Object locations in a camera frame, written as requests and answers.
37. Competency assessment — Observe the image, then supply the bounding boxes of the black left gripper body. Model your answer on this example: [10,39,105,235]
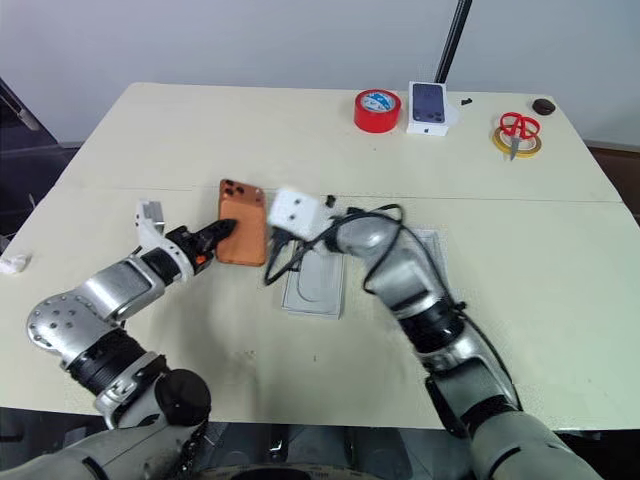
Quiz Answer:
[166,225,217,276]

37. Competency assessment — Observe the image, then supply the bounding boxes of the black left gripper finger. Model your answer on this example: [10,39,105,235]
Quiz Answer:
[204,226,237,254]
[196,218,238,242]

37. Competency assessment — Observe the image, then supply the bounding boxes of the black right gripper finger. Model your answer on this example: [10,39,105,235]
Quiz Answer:
[263,239,283,287]

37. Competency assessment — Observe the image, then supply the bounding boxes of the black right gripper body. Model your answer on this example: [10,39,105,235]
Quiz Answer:
[270,227,303,251]

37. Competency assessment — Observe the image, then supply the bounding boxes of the orange smartphone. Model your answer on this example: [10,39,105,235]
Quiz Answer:
[216,178,268,268]

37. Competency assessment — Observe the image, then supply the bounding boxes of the white phone box base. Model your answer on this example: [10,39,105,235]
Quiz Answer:
[280,243,348,321]

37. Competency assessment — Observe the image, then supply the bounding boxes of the white printed phone box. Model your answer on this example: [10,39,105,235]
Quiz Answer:
[405,80,461,138]

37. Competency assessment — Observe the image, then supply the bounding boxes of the red tape roll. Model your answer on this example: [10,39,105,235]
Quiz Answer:
[353,88,403,134]

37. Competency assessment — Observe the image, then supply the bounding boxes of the crumpled white paper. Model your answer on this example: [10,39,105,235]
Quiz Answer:
[0,253,33,276]

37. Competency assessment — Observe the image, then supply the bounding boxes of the dark furniture beside table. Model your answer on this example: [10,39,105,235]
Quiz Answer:
[0,75,82,242]

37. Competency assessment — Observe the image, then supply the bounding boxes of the yellow tape roll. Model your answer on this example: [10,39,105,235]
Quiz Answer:
[491,124,545,160]

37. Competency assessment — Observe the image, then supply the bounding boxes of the black metal pole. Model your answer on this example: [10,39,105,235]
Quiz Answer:
[433,0,474,84]

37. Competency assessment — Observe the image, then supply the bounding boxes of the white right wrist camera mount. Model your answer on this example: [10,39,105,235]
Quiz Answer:
[267,187,322,242]

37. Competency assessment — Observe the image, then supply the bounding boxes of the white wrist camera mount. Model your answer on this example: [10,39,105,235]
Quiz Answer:
[132,198,196,281]
[267,187,322,242]

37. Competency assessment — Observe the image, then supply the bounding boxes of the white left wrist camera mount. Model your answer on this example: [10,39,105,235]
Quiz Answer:
[132,198,196,281]

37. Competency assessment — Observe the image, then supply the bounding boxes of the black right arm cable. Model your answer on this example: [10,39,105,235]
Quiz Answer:
[264,202,522,409]

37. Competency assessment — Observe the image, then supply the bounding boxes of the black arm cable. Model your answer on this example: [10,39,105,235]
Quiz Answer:
[175,422,209,474]
[264,202,522,409]

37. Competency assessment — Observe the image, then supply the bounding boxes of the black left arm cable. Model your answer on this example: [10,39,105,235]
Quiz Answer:
[175,422,209,474]

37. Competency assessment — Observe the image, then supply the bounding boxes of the red handled scissors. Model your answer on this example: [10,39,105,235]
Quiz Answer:
[498,111,542,162]

